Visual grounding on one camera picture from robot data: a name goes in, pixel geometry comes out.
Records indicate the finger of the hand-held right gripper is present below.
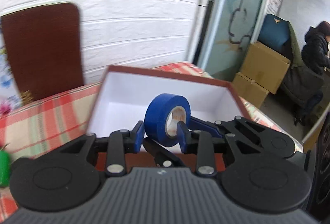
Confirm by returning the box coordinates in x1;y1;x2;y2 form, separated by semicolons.
189;116;271;142
143;138;181;168

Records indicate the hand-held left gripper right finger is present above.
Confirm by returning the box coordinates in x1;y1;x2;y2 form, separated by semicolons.
177;121;261;176

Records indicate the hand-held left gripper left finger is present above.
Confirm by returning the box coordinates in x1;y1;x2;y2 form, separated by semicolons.
60;121;145;176

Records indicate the blue tape roll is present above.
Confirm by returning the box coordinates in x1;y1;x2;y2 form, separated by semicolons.
144;93;192;147

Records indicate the brown cardboard box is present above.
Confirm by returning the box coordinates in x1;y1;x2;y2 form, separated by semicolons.
89;65;252;171

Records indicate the bright green plastic item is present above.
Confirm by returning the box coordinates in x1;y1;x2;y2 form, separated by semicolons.
0;150;11;188

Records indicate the small cardboard box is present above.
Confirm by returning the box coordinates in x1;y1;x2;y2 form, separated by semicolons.
232;72;270;109

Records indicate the dark bag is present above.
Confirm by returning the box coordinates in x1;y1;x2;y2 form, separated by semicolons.
293;91;324;127

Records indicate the large cardboard box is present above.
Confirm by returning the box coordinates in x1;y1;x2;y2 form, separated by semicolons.
241;42;292;95

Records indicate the red plaid tablecloth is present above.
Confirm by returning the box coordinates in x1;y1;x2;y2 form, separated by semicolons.
0;61;303;224

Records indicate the dark green coat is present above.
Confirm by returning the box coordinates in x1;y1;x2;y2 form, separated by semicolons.
280;22;326;112

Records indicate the gold ribbon bow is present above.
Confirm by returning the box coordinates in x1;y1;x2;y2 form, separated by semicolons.
20;90;34;105

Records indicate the pale door panel with drawing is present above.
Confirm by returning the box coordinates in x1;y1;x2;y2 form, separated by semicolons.
198;0;274;77

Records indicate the brown box lid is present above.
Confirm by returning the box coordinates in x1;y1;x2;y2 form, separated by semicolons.
1;2;85;101

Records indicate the floral printed plastic bag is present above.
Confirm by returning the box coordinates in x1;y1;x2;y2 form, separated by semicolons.
0;44;24;117

